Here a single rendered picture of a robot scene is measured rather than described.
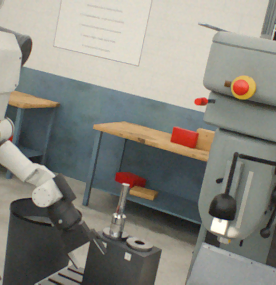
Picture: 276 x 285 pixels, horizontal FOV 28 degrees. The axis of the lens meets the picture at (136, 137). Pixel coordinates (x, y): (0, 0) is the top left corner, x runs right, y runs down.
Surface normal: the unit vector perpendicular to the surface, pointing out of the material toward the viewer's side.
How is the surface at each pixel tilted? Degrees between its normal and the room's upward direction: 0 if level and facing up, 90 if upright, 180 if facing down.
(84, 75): 90
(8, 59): 90
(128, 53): 90
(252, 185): 90
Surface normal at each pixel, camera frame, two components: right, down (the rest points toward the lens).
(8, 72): 0.95, 0.24
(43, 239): 0.11, 0.26
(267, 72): -0.42, 0.07
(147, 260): 0.82, 0.26
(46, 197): -0.20, 0.18
